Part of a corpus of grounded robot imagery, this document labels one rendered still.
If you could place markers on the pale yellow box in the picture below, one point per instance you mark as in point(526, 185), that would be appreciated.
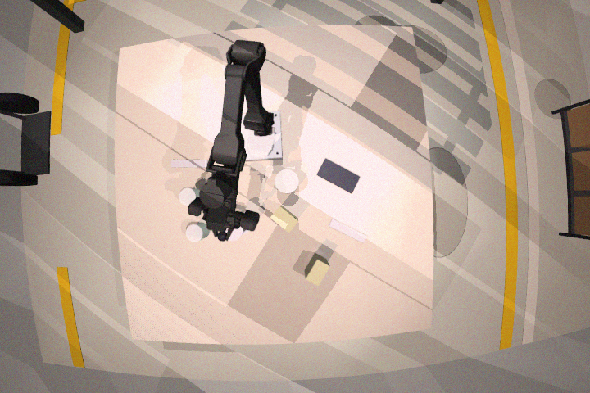
point(316, 269)
point(284, 218)

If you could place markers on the glass coffee press with black knob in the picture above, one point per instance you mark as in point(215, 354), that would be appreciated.
point(236, 234)

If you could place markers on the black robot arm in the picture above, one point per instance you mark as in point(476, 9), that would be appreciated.
point(242, 78)

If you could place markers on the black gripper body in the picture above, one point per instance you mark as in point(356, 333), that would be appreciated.
point(247, 220)

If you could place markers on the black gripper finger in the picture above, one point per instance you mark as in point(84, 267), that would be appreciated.
point(214, 232)
point(230, 230)

